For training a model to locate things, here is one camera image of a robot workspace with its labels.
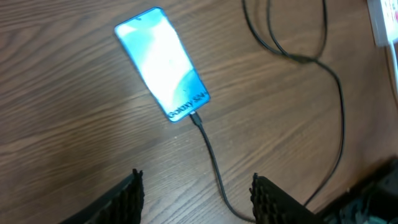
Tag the blue Galaxy smartphone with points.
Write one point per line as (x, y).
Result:
(155, 48)

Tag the white power strip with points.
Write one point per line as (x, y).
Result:
(383, 16)

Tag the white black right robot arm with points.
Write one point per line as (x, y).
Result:
(371, 200)

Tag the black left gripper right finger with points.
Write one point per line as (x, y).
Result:
(271, 205)

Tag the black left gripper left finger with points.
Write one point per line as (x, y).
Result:
(122, 204)

